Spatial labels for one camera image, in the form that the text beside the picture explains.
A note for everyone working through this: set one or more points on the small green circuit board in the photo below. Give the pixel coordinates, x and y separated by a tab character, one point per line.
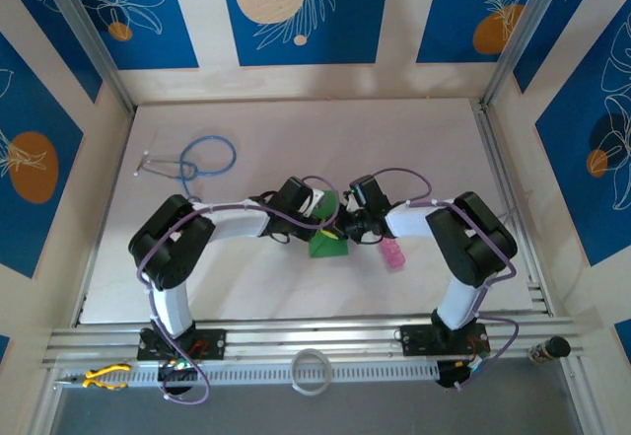
475	366

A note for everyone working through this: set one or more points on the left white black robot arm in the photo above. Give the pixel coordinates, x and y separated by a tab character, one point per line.
167	247

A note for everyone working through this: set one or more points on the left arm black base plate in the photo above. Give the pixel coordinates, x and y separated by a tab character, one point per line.
212	343

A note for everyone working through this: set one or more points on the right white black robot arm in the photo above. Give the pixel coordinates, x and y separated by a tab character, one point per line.
478	242

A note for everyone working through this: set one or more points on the blue stethoscope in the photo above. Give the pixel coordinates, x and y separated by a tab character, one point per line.
183	171

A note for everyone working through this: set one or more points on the aluminium frame leg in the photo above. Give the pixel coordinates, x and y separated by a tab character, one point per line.
44	410
577	400

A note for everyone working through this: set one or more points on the aluminium table side rail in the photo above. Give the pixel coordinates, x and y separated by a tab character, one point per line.
498	159

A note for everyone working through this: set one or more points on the green paper sheet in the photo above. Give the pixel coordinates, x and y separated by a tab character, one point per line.
328	250

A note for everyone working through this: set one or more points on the aluminium frame post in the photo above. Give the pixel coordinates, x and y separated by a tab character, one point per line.
522	35
89	40

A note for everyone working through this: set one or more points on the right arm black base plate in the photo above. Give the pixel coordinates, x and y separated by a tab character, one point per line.
419	339

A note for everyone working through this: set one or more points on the aluminium mounting rail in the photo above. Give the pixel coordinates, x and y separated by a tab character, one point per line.
315	329

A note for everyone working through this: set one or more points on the small bottle black cap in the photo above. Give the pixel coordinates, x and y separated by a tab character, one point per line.
557	346

